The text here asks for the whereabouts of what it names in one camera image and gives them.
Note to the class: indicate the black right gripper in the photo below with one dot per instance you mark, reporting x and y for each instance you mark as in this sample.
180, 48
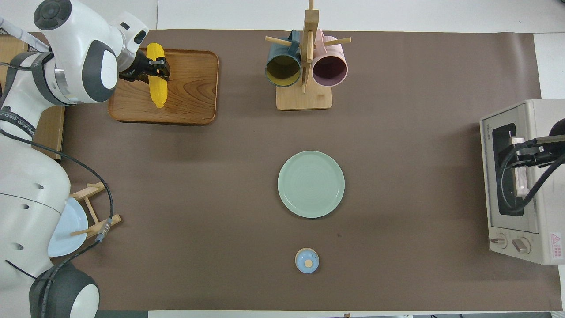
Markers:
551, 150

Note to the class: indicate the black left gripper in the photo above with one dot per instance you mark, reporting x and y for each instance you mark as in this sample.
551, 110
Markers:
137, 68

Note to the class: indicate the white toaster oven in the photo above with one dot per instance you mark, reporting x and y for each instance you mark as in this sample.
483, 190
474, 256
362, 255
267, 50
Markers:
538, 238

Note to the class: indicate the pale green plate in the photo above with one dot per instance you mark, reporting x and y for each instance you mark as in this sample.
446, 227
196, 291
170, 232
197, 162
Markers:
311, 184

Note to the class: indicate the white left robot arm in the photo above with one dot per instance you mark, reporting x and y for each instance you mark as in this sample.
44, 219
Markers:
39, 176

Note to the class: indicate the brown wooden tray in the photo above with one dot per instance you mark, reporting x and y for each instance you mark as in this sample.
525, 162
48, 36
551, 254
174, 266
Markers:
190, 92

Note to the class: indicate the dark blue mug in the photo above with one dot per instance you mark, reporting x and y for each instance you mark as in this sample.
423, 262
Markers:
282, 70

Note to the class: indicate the brown table mat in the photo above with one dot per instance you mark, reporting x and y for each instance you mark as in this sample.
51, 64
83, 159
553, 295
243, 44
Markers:
397, 132

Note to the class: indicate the wooden mug rack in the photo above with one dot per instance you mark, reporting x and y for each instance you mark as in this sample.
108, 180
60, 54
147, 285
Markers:
304, 99

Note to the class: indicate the wooden plate rack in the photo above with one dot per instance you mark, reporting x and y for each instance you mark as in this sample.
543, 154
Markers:
95, 221

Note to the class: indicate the pink mug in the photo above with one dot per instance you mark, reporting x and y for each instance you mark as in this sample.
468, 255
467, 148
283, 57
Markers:
330, 70

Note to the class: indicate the light blue plate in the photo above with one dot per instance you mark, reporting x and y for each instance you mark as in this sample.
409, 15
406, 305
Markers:
68, 234

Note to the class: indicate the blue call bell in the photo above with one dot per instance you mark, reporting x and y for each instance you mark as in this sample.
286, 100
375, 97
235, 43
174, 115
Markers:
306, 260

